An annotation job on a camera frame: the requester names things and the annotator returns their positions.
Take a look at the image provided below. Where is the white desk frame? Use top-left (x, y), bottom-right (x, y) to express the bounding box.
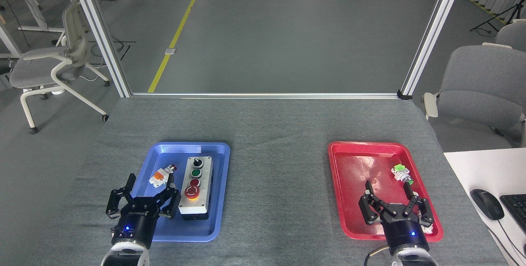
top-left (0, 0), bottom-right (68, 59)

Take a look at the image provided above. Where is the silver frame rail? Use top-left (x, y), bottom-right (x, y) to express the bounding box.
top-left (131, 92), bottom-right (401, 100)

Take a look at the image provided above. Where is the blue plastic tray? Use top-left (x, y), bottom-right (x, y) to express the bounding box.
top-left (118, 142), bottom-right (231, 242)

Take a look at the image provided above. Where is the white desk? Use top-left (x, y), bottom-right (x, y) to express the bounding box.
top-left (443, 148), bottom-right (526, 266)

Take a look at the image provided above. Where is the red plastic tray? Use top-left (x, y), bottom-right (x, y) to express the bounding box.
top-left (328, 141), bottom-right (444, 242)

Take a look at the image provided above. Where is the white mesh office chair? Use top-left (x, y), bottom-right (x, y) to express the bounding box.
top-left (9, 0), bottom-right (111, 135)

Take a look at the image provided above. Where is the grey upholstered chair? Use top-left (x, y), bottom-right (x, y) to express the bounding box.
top-left (423, 44), bottom-right (526, 143)
top-left (495, 19), bottom-right (526, 53)

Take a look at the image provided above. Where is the grey four-button control box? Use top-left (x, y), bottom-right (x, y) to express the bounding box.
top-left (179, 156), bottom-right (214, 220)

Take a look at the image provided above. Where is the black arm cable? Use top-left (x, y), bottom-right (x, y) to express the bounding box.
top-left (364, 245), bottom-right (391, 266)

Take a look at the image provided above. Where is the black keyboard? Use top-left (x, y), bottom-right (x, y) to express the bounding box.
top-left (499, 194), bottom-right (526, 234)

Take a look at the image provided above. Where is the black mouse cable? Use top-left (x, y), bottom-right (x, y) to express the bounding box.
top-left (487, 219), bottom-right (526, 264)

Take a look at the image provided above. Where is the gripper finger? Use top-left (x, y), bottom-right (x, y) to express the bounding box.
top-left (403, 182), bottom-right (435, 228)
top-left (158, 171), bottom-right (182, 220)
top-left (106, 173), bottom-right (137, 220)
top-left (358, 180), bottom-right (389, 225)

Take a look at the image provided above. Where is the black computer mouse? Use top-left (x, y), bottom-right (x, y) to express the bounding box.
top-left (470, 189), bottom-right (505, 221)

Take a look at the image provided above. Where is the black tripod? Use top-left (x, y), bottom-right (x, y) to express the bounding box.
top-left (470, 1), bottom-right (526, 34)

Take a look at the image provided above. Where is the black floor cable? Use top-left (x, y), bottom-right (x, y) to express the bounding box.
top-left (88, 40), bottom-right (137, 62)

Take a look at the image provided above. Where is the green push button switch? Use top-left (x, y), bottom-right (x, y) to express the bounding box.
top-left (391, 164), bottom-right (414, 186)

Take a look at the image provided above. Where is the silver frame post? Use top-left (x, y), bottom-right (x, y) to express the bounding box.
top-left (399, 0), bottom-right (469, 97)
top-left (67, 0), bottom-right (132, 98)

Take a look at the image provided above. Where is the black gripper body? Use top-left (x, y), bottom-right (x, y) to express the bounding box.
top-left (111, 197), bottom-right (162, 247)
top-left (380, 205), bottom-right (429, 254)

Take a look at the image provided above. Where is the red push button switch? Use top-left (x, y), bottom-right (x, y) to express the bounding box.
top-left (149, 164), bottom-right (178, 189)

